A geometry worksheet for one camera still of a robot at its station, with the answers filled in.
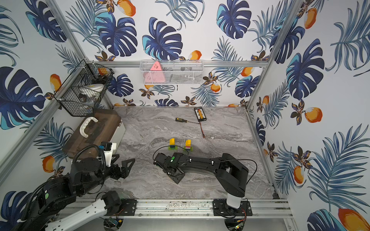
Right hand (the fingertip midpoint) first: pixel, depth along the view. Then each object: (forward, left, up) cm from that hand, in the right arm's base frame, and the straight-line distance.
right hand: (168, 174), depth 81 cm
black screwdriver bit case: (+49, -20, -2) cm, 53 cm away
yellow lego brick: (+18, -11, +4) cm, 22 cm away
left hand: (-1, +15, +25) cm, 29 cm away
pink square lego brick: (+17, -11, +1) cm, 20 cm away
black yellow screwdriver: (+42, -9, -2) cm, 43 cm away
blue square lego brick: (+19, -1, -1) cm, 19 cm away
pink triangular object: (+51, +10, +32) cm, 61 cm away
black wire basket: (+38, +53, +28) cm, 71 cm away
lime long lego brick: (+18, -13, -2) cm, 23 cm away
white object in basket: (+35, +43, +33) cm, 64 cm away
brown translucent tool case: (+22, +47, +12) cm, 53 cm away
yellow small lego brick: (+19, -1, +5) cm, 20 cm away
